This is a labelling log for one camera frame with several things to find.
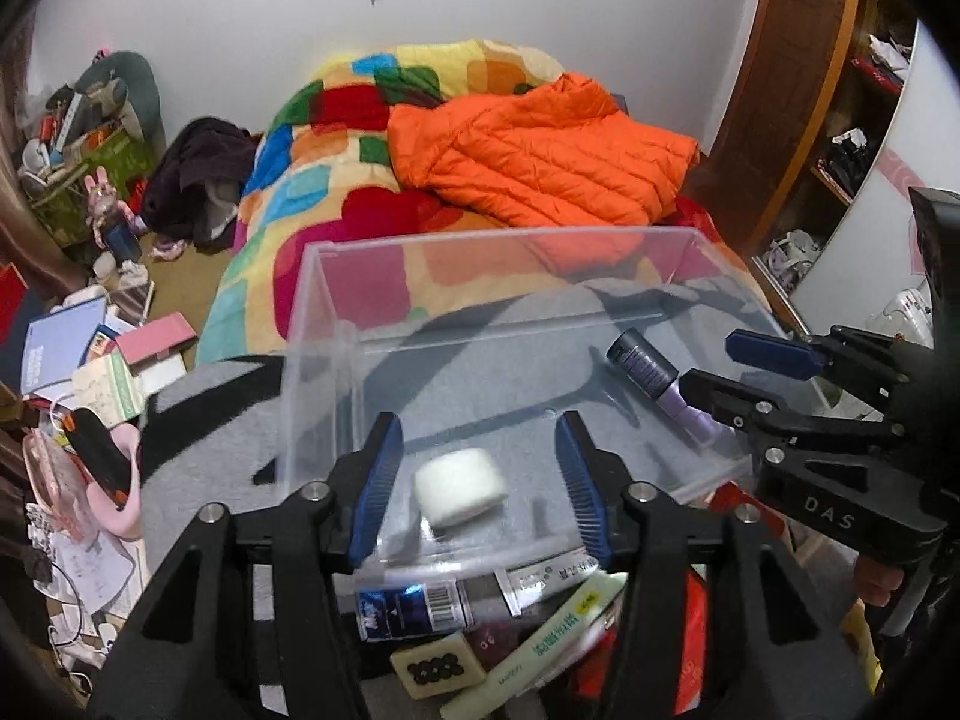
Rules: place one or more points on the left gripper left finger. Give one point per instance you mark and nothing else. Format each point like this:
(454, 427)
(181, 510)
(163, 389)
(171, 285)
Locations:
(327, 528)

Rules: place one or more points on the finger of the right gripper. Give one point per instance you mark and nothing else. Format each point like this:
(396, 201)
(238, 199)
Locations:
(894, 376)
(767, 421)

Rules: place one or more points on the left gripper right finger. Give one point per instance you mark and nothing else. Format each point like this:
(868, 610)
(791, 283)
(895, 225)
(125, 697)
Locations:
(632, 528)

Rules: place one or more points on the purple cosmetic bottle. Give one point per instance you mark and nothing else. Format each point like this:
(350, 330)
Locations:
(657, 378)

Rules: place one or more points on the pale green tube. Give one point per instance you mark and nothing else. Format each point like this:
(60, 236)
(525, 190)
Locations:
(553, 640)

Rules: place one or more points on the person's hand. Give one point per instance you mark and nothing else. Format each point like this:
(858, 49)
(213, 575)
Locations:
(875, 583)

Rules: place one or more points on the white grey tube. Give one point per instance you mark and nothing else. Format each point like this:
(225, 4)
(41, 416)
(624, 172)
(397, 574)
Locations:
(525, 586)

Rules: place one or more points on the red packet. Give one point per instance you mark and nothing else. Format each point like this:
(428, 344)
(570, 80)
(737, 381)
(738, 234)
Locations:
(585, 680)

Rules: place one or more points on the white mahjong tile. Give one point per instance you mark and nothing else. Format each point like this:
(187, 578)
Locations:
(440, 667)

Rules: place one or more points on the grey black blanket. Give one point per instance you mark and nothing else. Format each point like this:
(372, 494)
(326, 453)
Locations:
(225, 449)

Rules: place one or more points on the clear plastic storage box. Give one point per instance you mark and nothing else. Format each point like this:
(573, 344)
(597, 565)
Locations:
(657, 256)

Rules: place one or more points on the pink box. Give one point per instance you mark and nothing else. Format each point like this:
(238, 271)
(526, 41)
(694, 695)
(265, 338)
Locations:
(156, 340)

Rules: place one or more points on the colourful patchwork quilt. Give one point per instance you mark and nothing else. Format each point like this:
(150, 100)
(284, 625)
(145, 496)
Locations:
(323, 173)

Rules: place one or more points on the blue notebook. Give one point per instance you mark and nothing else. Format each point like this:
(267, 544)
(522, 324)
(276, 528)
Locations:
(55, 344)

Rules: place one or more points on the brown wooden wardrobe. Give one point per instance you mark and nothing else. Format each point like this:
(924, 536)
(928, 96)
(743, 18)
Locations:
(815, 96)

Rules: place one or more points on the orange puffer jacket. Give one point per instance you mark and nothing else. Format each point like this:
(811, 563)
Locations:
(562, 154)

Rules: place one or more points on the dark clothes pile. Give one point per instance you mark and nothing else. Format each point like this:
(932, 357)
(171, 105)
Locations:
(193, 194)

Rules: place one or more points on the pink rabbit toy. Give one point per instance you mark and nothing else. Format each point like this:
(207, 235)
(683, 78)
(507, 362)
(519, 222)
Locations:
(116, 228)

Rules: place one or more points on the green basket of clutter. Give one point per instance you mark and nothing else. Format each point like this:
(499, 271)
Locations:
(107, 122)

